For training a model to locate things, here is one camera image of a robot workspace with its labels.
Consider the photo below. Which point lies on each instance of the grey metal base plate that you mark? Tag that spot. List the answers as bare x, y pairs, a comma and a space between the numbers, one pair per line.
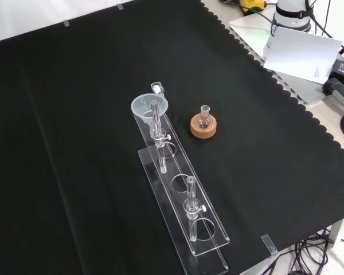
304, 89

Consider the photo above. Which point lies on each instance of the yellow stop button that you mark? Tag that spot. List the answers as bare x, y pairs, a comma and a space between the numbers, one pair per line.
253, 4

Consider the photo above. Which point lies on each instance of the small clear glass vessel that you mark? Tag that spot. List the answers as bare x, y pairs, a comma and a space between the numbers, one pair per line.
157, 87

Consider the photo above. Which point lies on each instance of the small round-bottom glass flask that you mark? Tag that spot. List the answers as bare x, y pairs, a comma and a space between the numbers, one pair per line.
204, 120

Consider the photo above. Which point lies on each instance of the clear acrylic funnel stand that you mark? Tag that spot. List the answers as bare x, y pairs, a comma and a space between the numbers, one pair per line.
183, 189

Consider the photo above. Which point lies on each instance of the black table cloth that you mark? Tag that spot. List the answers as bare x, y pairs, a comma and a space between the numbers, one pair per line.
74, 143

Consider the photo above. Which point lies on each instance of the translucent plastic funnel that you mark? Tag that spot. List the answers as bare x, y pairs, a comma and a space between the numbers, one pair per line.
140, 107

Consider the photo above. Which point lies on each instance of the clear tape strip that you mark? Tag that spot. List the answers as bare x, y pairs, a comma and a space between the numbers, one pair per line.
66, 23
269, 244
119, 6

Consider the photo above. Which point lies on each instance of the grey table leg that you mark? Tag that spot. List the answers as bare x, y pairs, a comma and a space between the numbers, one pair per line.
336, 229

